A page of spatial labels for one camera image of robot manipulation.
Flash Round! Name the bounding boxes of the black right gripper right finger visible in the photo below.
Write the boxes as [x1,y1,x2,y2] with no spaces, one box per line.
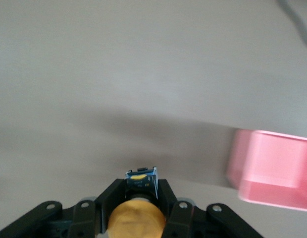
[157,178,196,238]

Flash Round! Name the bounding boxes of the yellow push button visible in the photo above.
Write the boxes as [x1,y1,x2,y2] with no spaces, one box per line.
[107,167,167,238]

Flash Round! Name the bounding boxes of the pink plastic box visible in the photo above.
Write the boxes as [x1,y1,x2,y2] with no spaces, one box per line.
[225,128,307,213]

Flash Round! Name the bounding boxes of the thin black table cable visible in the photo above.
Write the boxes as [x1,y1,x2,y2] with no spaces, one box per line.
[276,0,307,52]

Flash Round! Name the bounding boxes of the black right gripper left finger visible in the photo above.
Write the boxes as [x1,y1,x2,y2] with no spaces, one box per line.
[68,178,127,238]

